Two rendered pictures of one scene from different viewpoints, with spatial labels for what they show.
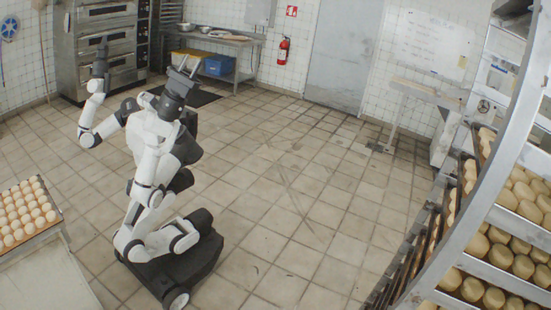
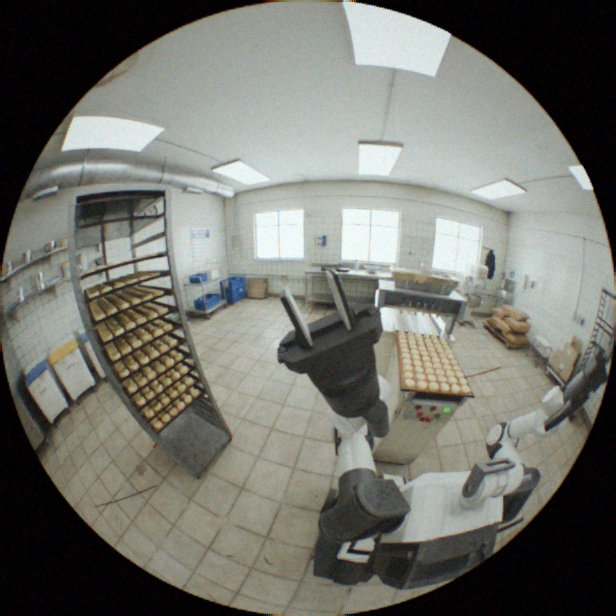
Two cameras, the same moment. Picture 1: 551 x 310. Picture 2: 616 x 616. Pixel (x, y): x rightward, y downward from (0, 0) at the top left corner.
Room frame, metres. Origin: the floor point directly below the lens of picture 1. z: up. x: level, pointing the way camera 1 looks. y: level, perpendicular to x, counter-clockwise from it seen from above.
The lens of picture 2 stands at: (1.02, 0.27, 1.50)
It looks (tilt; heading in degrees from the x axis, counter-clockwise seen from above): 21 degrees down; 172
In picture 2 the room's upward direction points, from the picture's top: straight up
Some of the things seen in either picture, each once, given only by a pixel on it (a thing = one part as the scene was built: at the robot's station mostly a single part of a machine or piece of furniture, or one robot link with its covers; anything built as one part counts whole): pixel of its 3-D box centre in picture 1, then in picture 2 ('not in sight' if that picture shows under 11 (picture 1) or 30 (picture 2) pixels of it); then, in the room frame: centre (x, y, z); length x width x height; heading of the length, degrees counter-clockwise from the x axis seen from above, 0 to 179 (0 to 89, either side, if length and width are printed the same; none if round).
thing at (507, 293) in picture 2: not in sight; (507, 290); (-0.98, 5.61, 0.93); 0.99 x 0.38 x 1.09; 158
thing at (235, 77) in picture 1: (206, 55); not in sight; (5.11, 1.53, 0.49); 1.90 x 0.72 x 0.98; 68
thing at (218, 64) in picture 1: (218, 64); not in sight; (4.99, 1.25, 0.36); 0.47 x 0.38 x 0.26; 159
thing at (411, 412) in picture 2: (56, 218); (429, 411); (0.65, 0.94, 0.77); 0.24 x 0.04 x 0.14; 60
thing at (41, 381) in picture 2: not in sight; (47, 390); (0.62, -3.10, 0.38); 0.64 x 0.54 x 0.77; 70
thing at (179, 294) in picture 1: (176, 300); (329, 501); (0.81, 0.44, 0.10); 0.20 x 0.05 x 0.20; 149
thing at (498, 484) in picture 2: (148, 103); (491, 485); (1.09, 0.58, 1.18); 0.10 x 0.07 x 0.09; 59
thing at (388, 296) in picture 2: not in sight; (417, 308); (-0.10, 1.37, 1.01); 0.72 x 0.33 x 0.34; 60
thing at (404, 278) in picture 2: not in sight; (422, 280); (-0.10, 1.37, 1.25); 0.56 x 0.29 x 0.14; 60
